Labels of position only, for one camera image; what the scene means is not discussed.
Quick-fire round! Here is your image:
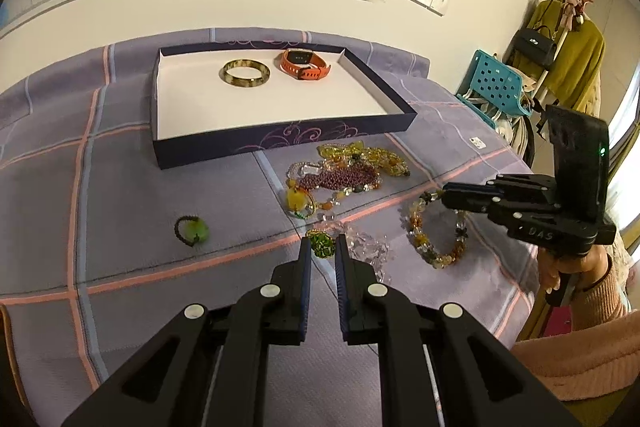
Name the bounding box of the black bracelet with green charm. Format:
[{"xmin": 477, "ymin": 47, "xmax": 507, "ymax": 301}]
[{"xmin": 173, "ymin": 215, "xmax": 210, "ymax": 249}]

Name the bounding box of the person's right hand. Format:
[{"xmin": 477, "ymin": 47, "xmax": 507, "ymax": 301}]
[{"xmin": 537, "ymin": 249, "xmax": 614, "ymax": 303}]

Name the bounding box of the green flower brooch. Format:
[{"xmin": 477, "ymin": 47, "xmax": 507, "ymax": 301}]
[{"xmin": 306, "ymin": 230, "xmax": 335, "ymax": 261}]

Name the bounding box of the olive speckled bangle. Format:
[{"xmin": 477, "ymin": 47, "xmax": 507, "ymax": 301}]
[{"xmin": 222, "ymin": 60, "xmax": 272, "ymax": 88}]

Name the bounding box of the yellow green bead necklace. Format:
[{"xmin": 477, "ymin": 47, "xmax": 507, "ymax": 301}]
[{"xmin": 317, "ymin": 140, "xmax": 412, "ymax": 180}]

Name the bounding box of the small clear crystal bracelet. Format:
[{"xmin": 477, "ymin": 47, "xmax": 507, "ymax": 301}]
[{"xmin": 287, "ymin": 160, "xmax": 327, "ymax": 180}]

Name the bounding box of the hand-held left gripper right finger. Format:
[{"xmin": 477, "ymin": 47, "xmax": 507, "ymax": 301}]
[{"xmin": 334, "ymin": 234, "xmax": 583, "ymax": 427}]

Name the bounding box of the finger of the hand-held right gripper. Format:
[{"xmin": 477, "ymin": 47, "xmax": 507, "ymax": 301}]
[
  {"xmin": 442, "ymin": 182, "xmax": 561, "ymax": 228},
  {"xmin": 486, "ymin": 174, "xmax": 558, "ymax": 202}
]

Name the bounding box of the amber mixed bead bracelet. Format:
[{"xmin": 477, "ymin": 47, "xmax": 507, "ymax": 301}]
[{"xmin": 399, "ymin": 190, "xmax": 469, "ymax": 271}]

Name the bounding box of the purple bead bracelet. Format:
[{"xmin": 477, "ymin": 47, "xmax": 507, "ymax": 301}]
[{"xmin": 299, "ymin": 167, "xmax": 384, "ymax": 194}]

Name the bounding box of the dark purple jewelry tray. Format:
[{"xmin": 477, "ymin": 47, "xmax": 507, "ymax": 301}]
[{"xmin": 151, "ymin": 42, "xmax": 418, "ymax": 170}]

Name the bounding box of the blue perforated plastic chair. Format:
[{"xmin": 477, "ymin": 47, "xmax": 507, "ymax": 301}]
[{"xmin": 455, "ymin": 49, "xmax": 534, "ymax": 118}]

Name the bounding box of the yellow pendant bead necklace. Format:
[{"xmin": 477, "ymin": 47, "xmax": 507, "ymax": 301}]
[{"xmin": 284, "ymin": 184, "xmax": 346, "ymax": 222}]

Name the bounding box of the purple plaid blanket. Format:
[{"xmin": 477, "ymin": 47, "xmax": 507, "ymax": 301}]
[{"xmin": 0, "ymin": 26, "xmax": 539, "ymax": 427}]

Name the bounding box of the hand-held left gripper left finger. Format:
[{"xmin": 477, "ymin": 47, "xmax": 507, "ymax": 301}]
[{"xmin": 61, "ymin": 237, "xmax": 313, "ymax": 427}]

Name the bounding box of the orange strap smartwatch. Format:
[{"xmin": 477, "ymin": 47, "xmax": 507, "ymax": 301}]
[{"xmin": 279, "ymin": 48, "xmax": 333, "ymax": 81}]

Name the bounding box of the large clear crystal bracelet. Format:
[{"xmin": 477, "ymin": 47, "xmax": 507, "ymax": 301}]
[{"xmin": 320, "ymin": 221, "xmax": 391, "ymax": 284}]

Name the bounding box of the person's right forearm pink sleeve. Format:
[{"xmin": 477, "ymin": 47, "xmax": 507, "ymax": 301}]
[{"xmin": 510, "ymin": 257, "xmax": 640, "ymax": 403}]

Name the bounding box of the mustard yellow coat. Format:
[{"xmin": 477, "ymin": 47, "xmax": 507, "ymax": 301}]
[{"xmin": 515, "ymin": 0, "xmax": 606, "ymax": 116}]

